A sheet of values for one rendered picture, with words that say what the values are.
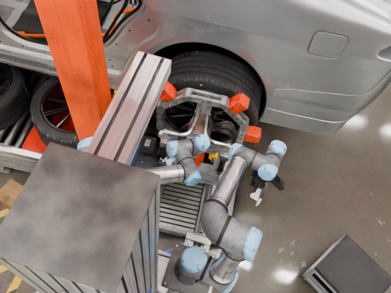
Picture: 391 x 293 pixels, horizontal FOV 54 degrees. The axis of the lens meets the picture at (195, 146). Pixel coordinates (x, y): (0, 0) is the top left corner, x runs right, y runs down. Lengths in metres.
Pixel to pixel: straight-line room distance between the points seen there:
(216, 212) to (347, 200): 2.07
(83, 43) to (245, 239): 0.93
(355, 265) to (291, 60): 1.41
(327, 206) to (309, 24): 1.72
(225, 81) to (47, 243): 1.54
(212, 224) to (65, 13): 0.90
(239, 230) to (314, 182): 1.98
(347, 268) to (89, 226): 2.18
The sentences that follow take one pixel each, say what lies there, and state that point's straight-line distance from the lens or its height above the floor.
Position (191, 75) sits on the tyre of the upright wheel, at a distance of 2.11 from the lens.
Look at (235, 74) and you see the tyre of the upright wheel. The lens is 2.17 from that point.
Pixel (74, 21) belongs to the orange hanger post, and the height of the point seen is 1.78.
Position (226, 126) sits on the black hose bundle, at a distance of 2.08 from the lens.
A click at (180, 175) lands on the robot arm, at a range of 1.61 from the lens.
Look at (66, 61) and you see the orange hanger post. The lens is 1.66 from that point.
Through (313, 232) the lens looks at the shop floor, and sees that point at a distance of 3.12.
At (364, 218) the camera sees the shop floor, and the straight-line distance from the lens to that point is 3.34.
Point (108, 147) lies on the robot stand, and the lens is 0.83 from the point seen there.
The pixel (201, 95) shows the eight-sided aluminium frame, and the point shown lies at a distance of 2.11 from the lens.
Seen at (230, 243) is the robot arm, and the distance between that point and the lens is 1.38.
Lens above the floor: 2.74
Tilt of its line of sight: 59 degrees down
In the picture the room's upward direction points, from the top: 10 degrees clockwise
